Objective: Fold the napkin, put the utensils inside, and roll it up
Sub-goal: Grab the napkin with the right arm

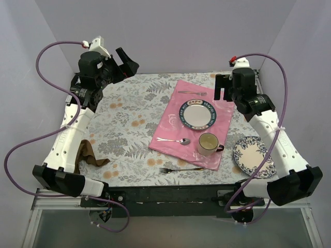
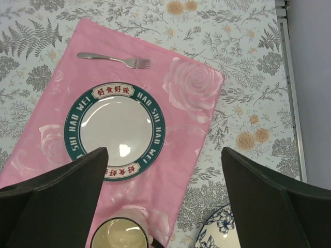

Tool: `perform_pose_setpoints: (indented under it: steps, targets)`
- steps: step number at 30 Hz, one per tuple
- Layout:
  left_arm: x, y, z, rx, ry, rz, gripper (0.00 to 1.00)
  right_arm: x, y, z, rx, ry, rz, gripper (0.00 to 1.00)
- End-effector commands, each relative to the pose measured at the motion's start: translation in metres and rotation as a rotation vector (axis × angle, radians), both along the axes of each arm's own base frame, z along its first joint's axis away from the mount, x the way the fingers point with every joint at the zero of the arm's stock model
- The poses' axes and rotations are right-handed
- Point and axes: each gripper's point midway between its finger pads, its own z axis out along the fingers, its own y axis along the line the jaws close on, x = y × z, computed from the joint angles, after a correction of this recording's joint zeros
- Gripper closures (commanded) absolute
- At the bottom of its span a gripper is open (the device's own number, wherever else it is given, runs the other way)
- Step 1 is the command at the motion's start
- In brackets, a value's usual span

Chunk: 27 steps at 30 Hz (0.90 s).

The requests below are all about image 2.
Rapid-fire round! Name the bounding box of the aluminium table frame rail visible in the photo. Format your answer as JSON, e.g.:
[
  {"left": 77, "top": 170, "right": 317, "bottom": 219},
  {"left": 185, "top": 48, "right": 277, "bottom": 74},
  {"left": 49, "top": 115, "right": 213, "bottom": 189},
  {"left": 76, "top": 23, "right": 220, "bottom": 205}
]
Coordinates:
[{"left": 275, "top": 0, "right": 307, "bottom": 182}]

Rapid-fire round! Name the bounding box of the floral tablecloth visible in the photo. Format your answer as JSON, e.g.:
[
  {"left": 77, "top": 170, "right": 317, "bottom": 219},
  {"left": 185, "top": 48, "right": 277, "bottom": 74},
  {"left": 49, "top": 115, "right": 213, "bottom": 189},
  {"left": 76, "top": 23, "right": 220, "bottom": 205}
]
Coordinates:
[{"left": 1, "top": 1, "right": 301, "bottom": 247}]

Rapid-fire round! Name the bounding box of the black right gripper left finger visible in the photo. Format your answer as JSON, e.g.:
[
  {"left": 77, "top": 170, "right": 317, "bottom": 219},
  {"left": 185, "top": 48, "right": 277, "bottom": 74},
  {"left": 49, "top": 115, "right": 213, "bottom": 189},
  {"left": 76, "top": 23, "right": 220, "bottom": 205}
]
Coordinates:
[{"left": 1, "top": 147, "right": 108, "bottom": 247}]

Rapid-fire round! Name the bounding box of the blue floral white plate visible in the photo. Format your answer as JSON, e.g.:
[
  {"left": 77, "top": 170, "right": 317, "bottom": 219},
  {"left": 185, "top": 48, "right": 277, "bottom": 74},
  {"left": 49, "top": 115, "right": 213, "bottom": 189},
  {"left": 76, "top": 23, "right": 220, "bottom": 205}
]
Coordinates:
[{"left": 194, "top": 204, "right": 240, "bottom": 248}]

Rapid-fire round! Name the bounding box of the pink floral placemat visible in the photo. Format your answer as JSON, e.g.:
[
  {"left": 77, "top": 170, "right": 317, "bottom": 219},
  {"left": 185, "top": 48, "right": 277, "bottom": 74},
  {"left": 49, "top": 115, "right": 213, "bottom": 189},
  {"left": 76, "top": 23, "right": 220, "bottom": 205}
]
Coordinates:
[{"left": 1, "top": 19, "right": 225, "bottom": 245}]

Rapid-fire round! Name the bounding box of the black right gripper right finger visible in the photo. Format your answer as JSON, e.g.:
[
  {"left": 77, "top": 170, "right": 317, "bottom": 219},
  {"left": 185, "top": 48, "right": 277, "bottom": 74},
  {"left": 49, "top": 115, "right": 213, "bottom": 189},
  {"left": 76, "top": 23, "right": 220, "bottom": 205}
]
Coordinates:
[{"left": 221, "top": 147, "right": 330, "bottom": 247}]

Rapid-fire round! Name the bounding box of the silver fork on placemat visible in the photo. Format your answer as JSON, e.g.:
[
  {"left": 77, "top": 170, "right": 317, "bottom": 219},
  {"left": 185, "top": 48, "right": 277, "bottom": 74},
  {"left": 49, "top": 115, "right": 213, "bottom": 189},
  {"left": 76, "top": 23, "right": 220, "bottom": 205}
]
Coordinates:
[{"left": 77, "top": 52, "right": 151, "bottom": 69}]

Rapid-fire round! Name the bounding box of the cream mug dark rim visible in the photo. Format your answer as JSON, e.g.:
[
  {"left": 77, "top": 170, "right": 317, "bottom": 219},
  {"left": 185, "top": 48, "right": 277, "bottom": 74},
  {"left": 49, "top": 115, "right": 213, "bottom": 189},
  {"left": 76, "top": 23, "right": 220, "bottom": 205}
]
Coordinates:
[{"left": 90, "top": 206, "right": 163, "bottom": 248}]

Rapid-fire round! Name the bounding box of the green rimmed white plate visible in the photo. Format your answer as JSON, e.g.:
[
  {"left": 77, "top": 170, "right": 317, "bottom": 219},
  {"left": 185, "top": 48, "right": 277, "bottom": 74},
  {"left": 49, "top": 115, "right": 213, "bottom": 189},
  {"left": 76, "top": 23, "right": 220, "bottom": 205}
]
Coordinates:
[{"left": 64, "top": 82, "right": 166, "bottom": 181}]

